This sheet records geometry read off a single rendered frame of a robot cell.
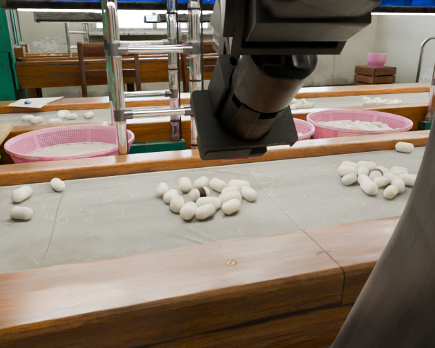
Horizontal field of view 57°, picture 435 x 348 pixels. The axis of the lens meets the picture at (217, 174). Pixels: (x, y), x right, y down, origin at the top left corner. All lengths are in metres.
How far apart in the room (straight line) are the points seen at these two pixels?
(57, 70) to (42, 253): 2.82
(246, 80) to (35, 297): 0.27
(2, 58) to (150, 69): 1.05
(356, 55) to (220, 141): 6.95
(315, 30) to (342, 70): 6.91
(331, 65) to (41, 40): 4.30
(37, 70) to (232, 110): 2.98
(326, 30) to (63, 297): 0.31
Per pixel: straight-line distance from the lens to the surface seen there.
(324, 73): 6.97
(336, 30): 0.27
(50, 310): 0.40
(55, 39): 5.62
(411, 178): 0.76
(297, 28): 0.26
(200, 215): 0.57
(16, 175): 0.77
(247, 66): 0.32
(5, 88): 3.29
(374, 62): 6.60
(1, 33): 3.27
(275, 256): 0.45
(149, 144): 1.06
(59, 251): 0.54
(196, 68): 0.80
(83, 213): 0.63
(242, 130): 0.38
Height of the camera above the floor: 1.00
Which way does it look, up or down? 20 degrees down
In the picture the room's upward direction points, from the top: straight up
